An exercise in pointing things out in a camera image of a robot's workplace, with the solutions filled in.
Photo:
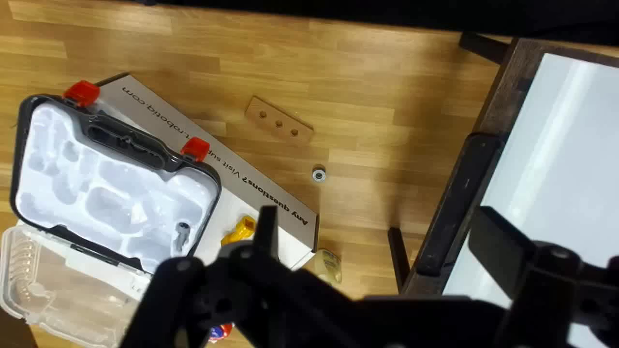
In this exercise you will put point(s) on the clear plastic toolbox lid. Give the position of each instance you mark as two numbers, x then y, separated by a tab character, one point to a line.
51	290

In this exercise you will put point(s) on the yellow toy dumbbell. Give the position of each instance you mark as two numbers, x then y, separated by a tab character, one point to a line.
239	232

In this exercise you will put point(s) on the red and blue round toy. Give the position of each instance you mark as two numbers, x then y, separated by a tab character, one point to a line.
219	332

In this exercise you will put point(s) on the wooden block with three holes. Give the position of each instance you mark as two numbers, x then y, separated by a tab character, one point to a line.
279	120

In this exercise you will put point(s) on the white cardboard box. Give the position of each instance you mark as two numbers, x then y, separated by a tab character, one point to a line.
245	185

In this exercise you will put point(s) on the small grey metal bearing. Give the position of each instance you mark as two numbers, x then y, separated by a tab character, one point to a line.
318	174

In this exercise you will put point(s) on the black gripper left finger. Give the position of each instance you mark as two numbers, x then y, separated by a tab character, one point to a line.
266	224

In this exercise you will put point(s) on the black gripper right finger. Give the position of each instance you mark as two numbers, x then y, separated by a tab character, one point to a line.
496	237

